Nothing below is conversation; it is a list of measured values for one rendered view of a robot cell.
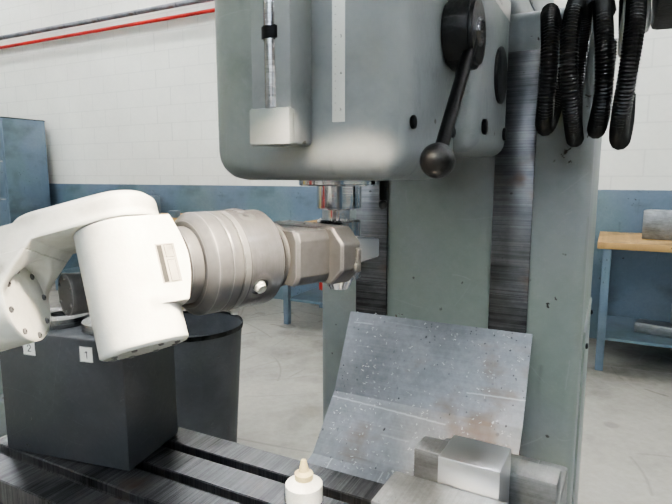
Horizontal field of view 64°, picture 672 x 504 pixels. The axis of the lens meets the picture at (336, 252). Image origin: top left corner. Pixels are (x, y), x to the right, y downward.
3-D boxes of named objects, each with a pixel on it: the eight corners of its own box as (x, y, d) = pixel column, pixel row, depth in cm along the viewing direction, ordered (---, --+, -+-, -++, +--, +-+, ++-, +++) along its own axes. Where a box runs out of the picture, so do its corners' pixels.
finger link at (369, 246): (373, 261, 58) (332, 267, 54) (374, 231, 58) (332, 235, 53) (384, 263, 57) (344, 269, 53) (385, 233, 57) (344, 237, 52)
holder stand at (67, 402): (129, 472, 75) (121, 333, 72) (6, 449, 81) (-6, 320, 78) (178, 433, 86) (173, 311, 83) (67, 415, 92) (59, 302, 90)
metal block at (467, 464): (497, 531, 51) (500, 472, 50) (436, 512, 54) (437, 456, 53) (508, 502, 55) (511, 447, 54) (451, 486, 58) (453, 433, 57)
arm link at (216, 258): (231, 194, 45) (91, 196, 37) (264, 318, 43) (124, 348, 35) (172, 238, 53) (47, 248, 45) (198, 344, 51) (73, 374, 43)
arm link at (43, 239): (138, 179, 39) (-46, 229, 39) (166, 296, 38) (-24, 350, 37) (164, 203, 46) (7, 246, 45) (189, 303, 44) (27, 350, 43)
